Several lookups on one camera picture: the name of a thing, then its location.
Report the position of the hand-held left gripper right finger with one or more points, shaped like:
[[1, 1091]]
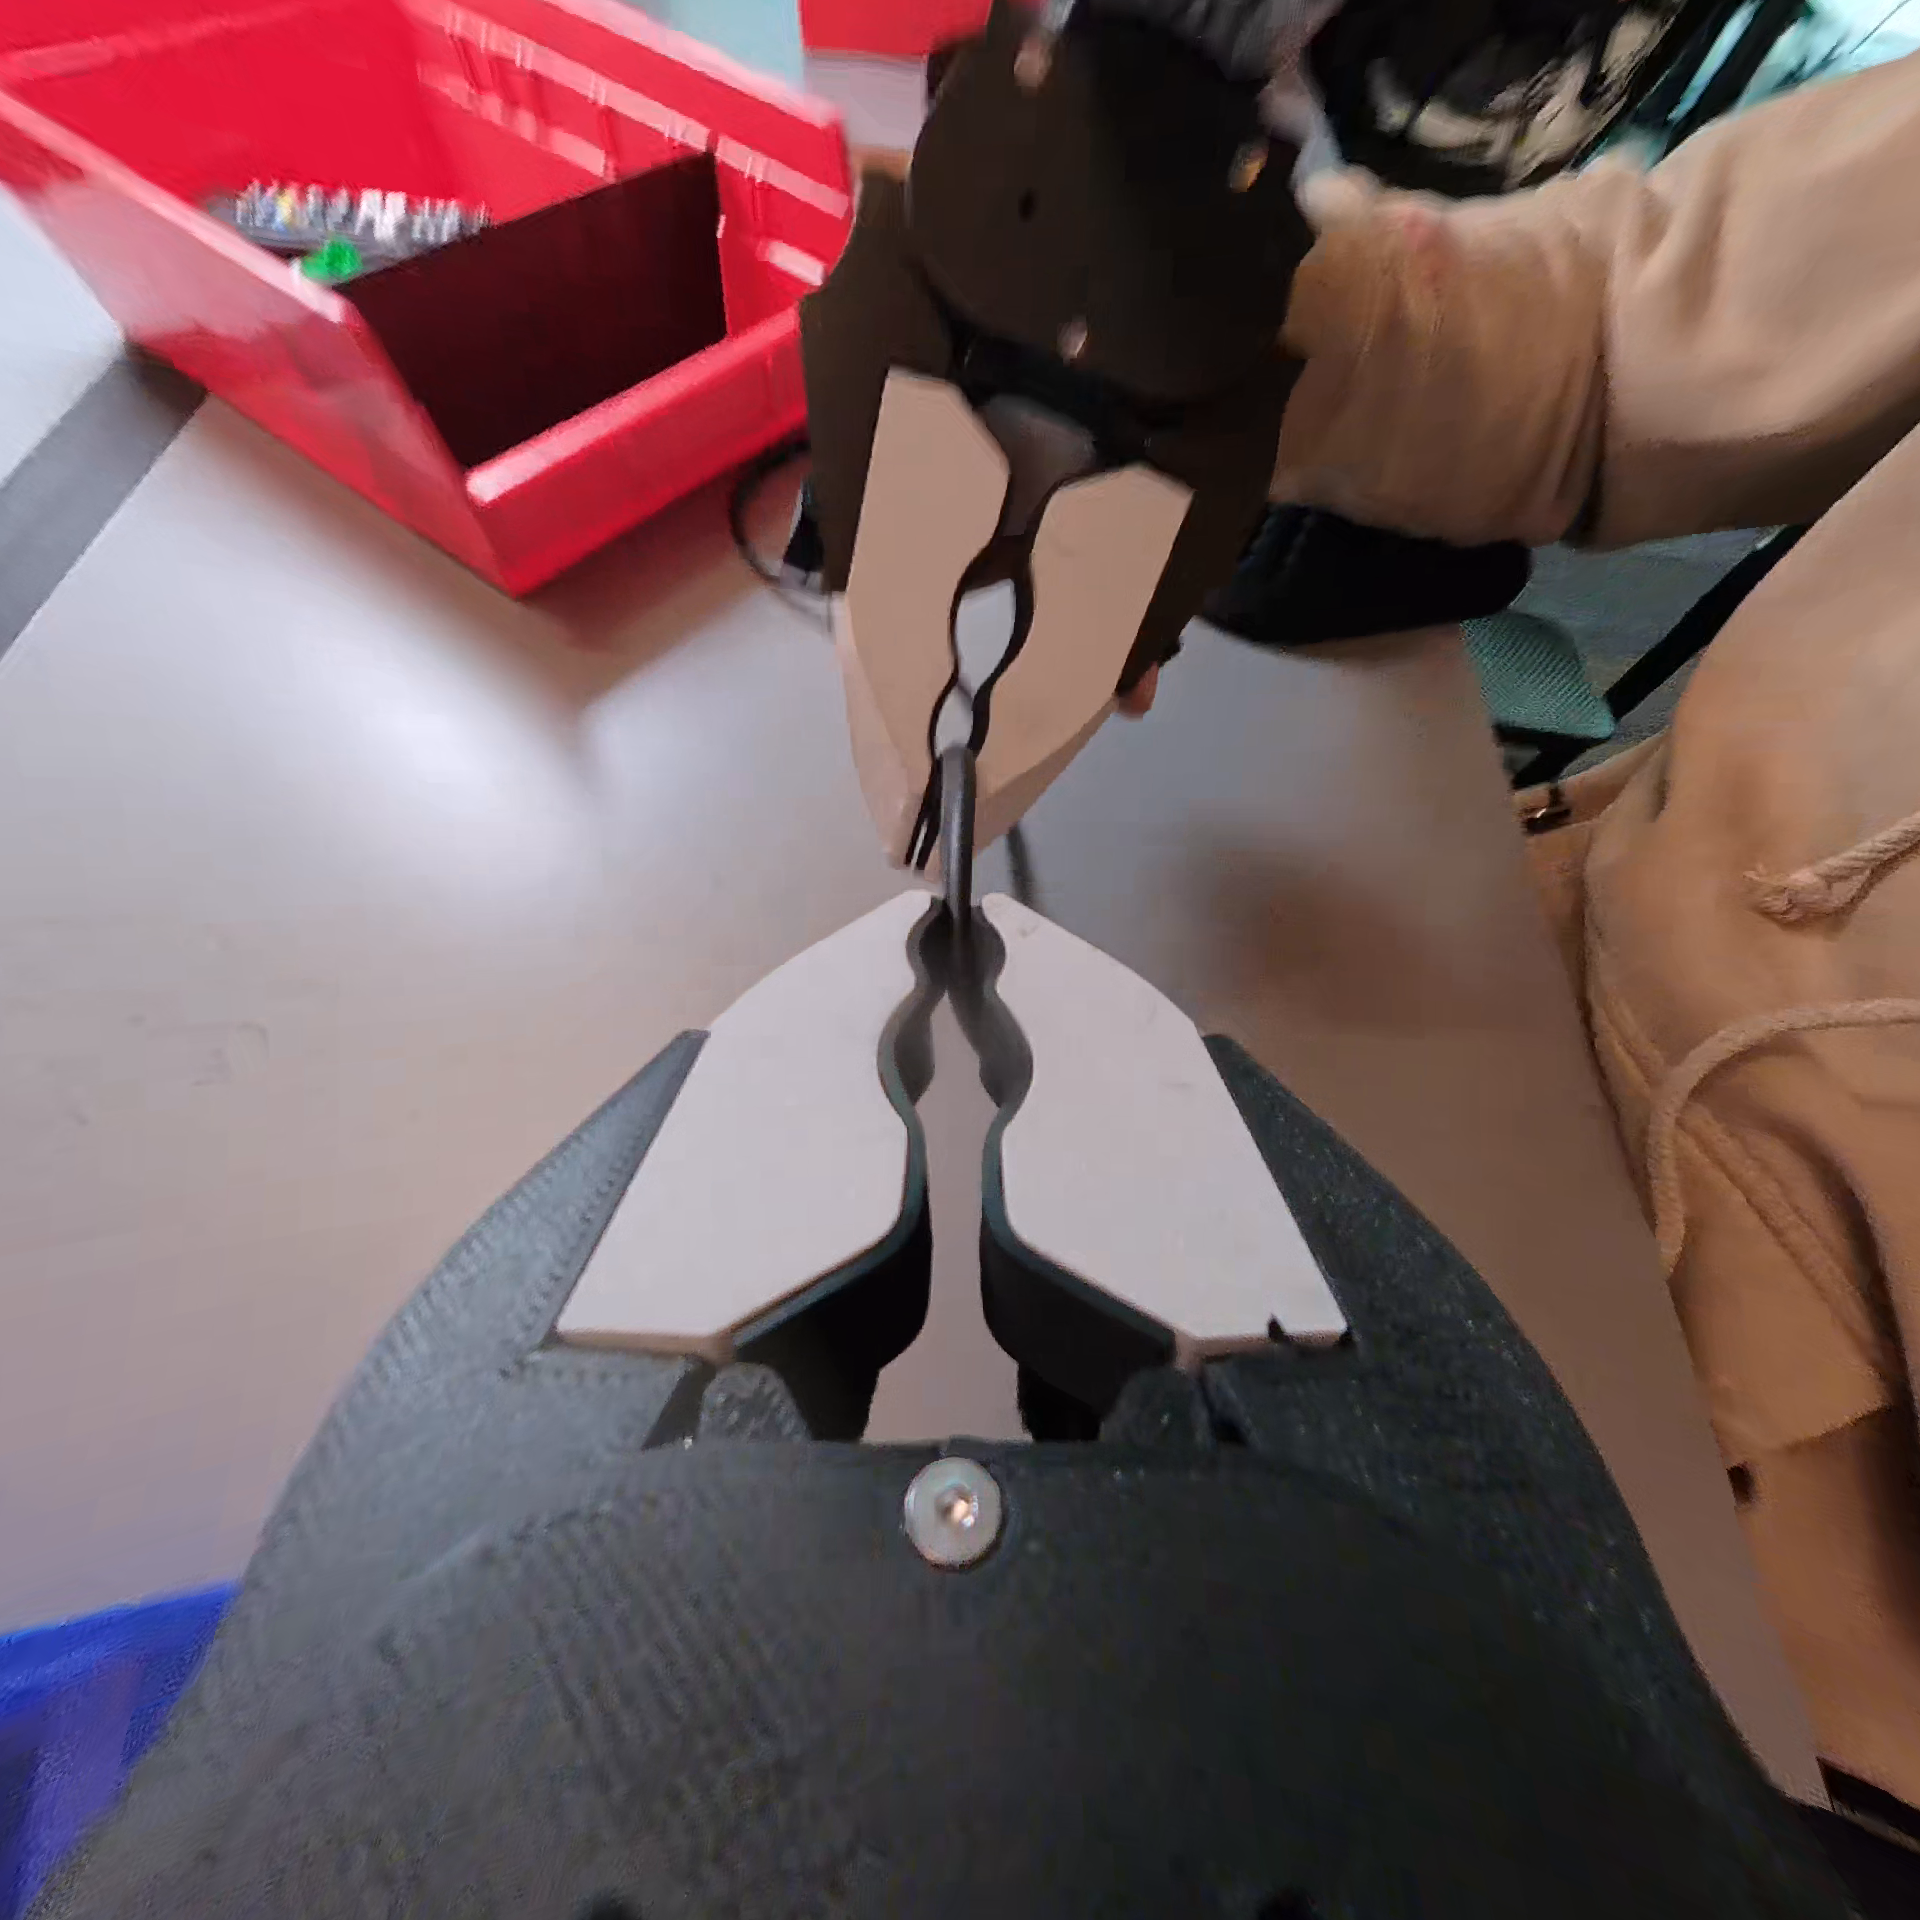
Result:
[[1157, 1166]]

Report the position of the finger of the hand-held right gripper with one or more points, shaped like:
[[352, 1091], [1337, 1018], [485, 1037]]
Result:
[[1113, 600], [883, 600]]

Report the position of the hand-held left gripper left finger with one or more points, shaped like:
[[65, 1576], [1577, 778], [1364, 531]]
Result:
[[753, 1166]]

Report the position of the red plastic bin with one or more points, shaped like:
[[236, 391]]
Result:
[[600, 496], [883, 17]]

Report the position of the blue plastic bin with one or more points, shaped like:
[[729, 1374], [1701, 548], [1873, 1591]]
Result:
[[77, 1723]]

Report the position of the person's right forearm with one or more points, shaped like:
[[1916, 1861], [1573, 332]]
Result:
[[1577, 329]]

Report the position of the person's right hand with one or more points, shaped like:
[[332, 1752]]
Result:
[[1140, 696]]

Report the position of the black office chair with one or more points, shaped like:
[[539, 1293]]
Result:
[[1348, 580]]

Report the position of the green marker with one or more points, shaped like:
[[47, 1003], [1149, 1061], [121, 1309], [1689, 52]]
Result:
[[329, 262]]

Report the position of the black remote control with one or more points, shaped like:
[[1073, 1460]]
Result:
[[354, 211]]

